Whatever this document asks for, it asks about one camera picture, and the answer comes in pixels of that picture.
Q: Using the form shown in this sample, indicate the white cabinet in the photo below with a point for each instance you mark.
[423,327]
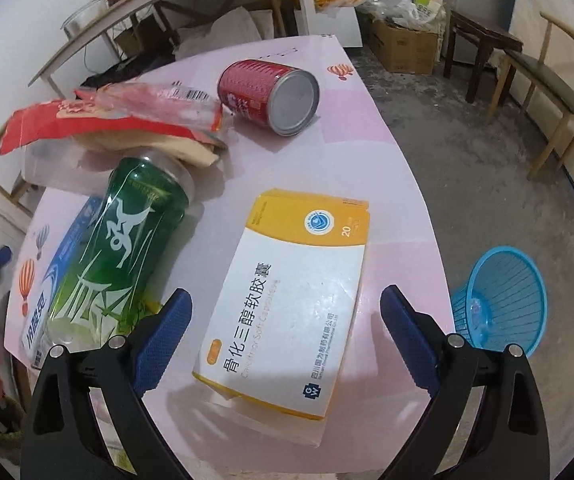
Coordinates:
[334,27]

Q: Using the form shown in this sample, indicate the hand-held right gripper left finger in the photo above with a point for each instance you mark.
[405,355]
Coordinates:
[167,340]

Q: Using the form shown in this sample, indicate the white plastic bags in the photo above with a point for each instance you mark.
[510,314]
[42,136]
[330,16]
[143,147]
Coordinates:
[417,7]

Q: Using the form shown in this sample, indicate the cardboard box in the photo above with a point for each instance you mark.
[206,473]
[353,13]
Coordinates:
[407,50]

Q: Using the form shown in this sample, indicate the blue plastic wastebasket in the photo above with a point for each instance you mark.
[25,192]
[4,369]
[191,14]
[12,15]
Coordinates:
[507,300]

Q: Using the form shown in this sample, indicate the red drink can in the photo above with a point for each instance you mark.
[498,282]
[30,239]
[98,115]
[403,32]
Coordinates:
[247,85]

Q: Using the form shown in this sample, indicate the wooden chair dark seat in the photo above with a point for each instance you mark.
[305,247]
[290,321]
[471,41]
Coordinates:
[547,75]

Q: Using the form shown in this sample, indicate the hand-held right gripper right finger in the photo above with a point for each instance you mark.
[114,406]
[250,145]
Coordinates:
[407,345]

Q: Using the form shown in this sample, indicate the yellow white medicine box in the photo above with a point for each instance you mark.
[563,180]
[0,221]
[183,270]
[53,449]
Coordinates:
[287,300]

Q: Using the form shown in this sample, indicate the dark wooden stool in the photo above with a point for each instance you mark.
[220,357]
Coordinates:
[482,30]

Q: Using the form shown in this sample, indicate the green drink can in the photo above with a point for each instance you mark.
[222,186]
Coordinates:
[117,250]

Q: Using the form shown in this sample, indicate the beige cloth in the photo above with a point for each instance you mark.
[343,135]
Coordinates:
[167,142]

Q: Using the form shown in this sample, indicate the blue white carton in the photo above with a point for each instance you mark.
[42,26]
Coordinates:
[62,260]

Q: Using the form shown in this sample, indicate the pink printed tablecloth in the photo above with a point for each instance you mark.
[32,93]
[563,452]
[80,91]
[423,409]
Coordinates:
[367,185]

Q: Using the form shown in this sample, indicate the clear plastic container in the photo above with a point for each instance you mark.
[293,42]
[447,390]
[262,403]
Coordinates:
[42,170]

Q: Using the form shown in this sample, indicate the metal pot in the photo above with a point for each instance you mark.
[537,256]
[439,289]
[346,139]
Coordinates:
[84,20]

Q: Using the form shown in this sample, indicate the white sack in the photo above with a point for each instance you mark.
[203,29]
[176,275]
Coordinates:
[232,30]

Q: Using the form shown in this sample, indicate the red snack wrapper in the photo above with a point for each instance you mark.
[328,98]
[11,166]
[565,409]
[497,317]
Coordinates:
[157,102]

